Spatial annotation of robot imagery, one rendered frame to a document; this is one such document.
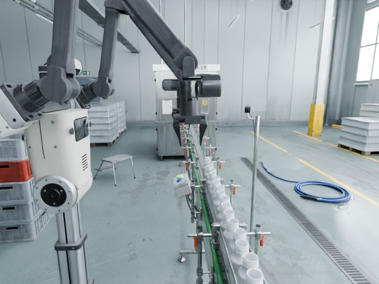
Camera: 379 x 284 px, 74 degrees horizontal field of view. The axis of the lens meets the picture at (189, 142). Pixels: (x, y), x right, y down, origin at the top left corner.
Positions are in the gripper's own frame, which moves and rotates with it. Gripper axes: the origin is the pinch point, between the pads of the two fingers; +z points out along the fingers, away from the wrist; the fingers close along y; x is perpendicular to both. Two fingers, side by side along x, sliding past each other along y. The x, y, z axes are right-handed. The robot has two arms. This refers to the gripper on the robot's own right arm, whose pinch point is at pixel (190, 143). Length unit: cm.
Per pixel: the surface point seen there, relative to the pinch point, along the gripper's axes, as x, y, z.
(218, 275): -10.0, 7.0, 41.4
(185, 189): 42, -2, 33
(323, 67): 758, 477, -73
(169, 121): 471, -26, 49
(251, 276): -28.1, 12.1, 27.0
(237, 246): -18.9, 11.0, 25.1
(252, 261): -25.6, 13.2, 24.9
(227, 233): -7.0, 10.3, 28.3
